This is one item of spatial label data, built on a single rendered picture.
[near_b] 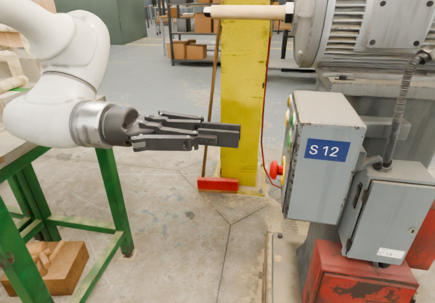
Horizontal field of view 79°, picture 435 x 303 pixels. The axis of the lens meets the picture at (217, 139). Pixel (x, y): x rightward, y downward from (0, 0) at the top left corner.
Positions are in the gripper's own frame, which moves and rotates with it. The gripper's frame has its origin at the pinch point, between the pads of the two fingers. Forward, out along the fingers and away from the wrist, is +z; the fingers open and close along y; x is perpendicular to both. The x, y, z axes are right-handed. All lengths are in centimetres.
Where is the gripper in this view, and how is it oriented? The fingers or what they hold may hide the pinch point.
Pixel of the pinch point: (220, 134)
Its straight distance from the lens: 46.5
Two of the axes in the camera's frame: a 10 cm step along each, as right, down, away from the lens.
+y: -1.8, 4.7, -8.6
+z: 9.8, 0.8, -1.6
